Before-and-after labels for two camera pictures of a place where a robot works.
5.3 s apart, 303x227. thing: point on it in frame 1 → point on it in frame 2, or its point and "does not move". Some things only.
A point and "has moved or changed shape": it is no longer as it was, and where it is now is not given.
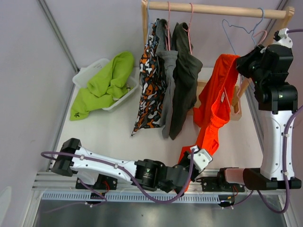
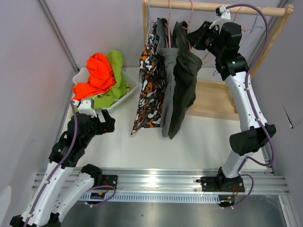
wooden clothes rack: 285,14 does not move
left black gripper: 185,158 → 108,126
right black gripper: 243,62 → 197,37
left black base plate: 103,182 does not move
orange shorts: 215,106 → 101,78
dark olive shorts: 188,65 does not move
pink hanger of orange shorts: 240,79 has moved or changed shape
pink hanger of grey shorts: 167,29 does not move
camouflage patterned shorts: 151,102 does not move
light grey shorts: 168,59 does not move
